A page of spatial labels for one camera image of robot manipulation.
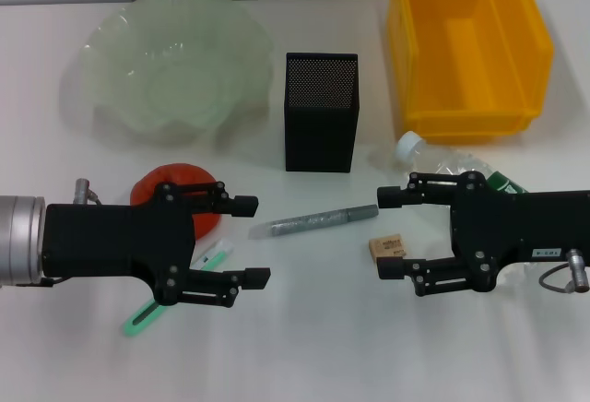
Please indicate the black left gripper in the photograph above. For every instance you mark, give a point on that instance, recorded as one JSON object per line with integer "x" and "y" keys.
{"x": 115, "y": 240}

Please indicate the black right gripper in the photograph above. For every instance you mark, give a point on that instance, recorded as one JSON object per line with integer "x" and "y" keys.
{"x": 530, "y": 224}

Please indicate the clear plastic water bottle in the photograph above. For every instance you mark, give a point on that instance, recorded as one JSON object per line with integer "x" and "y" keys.
{"x": 433, "y": 157}

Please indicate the red apple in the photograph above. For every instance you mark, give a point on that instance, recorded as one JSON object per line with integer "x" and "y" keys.
{"x": 144, "y": 190}

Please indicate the tan eraser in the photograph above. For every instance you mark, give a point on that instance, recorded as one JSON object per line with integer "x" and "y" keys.
{"x": 387, "y": 245}

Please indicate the grey pen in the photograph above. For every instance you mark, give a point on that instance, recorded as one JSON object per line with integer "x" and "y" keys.
{"x": 313, "y": 222}

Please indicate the green utility knife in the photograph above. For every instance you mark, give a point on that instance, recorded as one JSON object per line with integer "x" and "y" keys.
{"x": 138, "y": 321}

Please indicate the black mesh pen holder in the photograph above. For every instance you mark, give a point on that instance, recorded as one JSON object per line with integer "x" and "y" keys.
{"x": 318, "y": 134}

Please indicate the green glass fruit plate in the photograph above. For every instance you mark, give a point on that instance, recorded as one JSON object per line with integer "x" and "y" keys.
{"x": 161, "y": 74}

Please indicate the left gripper metal connector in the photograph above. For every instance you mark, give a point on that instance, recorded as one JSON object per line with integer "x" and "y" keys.
{"x": 83, "y": 189}

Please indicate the yellow plastic bin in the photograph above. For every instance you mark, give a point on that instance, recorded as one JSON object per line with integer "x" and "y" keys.
{"x": 470, "y": 51}

